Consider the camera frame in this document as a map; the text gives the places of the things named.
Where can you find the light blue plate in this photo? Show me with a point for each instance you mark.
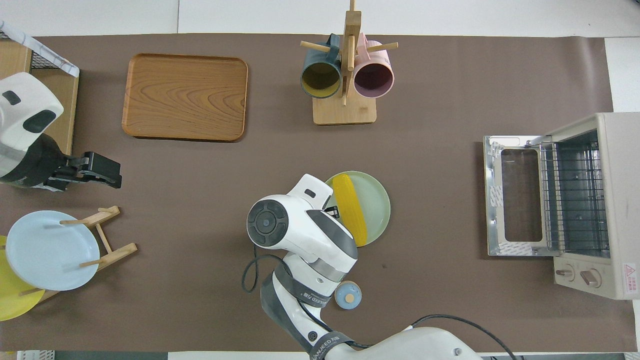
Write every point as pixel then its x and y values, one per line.
pixel 47 250

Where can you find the yellow plate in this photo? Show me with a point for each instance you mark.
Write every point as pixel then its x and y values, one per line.
pixel 12 300

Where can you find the brown table mat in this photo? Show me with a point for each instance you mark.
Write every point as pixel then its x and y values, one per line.
pixel 440 125

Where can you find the pink mug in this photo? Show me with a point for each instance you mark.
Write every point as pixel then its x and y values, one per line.
pixel 374 77

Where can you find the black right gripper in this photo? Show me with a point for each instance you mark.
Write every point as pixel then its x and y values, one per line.
pixel 333 212

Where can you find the white marble pattern board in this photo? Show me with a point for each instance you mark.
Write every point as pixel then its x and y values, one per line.
pixel 50 55

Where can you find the wooden mug tree stand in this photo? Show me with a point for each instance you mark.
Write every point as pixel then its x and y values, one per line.
pixel 345 112

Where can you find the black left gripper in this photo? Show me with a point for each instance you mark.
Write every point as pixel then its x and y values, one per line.
pixel 37 162

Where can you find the dark teal mug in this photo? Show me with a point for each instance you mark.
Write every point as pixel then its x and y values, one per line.
pixel 320 80

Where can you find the yellow corn cob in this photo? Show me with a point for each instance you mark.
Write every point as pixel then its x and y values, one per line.
pixel 350 205

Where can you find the wooden plate rack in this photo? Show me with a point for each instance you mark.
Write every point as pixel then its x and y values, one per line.
pixel 117 252

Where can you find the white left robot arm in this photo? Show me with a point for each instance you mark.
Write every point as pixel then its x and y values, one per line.
pixel 27 107

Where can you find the wooden side cabinet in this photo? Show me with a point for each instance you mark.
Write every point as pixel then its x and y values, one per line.
pixel 57 110

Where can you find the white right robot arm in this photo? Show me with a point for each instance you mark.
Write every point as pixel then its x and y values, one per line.
pixel 305 235

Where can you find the beige toaster oven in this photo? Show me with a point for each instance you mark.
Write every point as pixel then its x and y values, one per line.
pixel 620 200

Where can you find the pale green plate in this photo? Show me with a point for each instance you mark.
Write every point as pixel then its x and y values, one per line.
pixel 375 205

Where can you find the brown wooden tray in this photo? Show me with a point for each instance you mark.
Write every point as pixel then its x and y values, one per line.
pixel 185 97

